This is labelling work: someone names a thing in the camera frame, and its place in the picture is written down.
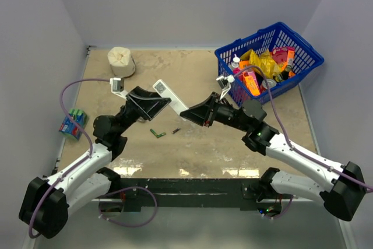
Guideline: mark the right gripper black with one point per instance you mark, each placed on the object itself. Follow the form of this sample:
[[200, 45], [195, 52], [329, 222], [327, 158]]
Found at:
[[203, 112]]

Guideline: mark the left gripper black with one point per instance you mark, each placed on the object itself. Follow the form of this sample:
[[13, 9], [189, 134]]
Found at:
[[150, 108]]

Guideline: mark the white remote control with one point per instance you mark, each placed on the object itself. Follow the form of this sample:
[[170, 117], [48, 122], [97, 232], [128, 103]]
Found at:
[[166, 92]]

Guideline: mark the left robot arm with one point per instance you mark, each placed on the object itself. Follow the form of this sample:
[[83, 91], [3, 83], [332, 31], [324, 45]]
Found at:
[[49, 202]]

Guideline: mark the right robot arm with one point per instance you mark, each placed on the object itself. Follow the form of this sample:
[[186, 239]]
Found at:
[[338, 187]]

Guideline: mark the black battery lower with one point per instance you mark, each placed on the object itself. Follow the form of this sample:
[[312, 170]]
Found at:
[[176, 130]]

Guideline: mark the white tissue roll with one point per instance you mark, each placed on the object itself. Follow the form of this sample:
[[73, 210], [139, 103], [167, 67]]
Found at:
[[121, 62]]

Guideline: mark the orange box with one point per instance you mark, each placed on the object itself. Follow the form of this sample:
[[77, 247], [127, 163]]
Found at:
[[250, 81]]

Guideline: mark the white bottle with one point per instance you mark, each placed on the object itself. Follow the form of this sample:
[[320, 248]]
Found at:
[[235, 63]]

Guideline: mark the red soda can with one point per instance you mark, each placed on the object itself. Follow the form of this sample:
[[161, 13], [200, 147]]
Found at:
[[267, 84]]

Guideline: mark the yellow snack bag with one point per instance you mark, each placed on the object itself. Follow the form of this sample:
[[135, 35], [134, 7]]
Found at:
[[265, 62]]

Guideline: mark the battery multipack blue green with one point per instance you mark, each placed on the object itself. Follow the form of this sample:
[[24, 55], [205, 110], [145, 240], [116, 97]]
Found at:
[[71, 131]]

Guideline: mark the dark glass bottle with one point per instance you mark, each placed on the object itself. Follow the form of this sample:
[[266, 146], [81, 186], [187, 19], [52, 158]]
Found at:
[[283, 75]]

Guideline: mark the orange tall carton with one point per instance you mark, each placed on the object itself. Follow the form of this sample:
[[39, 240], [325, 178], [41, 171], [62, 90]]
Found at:
[[290, 58]]

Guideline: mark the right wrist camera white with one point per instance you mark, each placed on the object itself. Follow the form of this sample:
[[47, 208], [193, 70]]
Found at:
[[225, 84]]

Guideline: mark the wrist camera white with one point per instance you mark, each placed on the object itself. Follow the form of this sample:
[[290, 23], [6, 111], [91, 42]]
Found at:
[[117, 87], [225, 84]]

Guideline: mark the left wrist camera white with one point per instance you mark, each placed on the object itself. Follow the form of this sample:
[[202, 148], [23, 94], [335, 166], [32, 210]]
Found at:
[[117, 87]]

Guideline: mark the black base frame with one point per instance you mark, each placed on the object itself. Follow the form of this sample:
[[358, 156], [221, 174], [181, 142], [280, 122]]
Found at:
[[241, 193]]

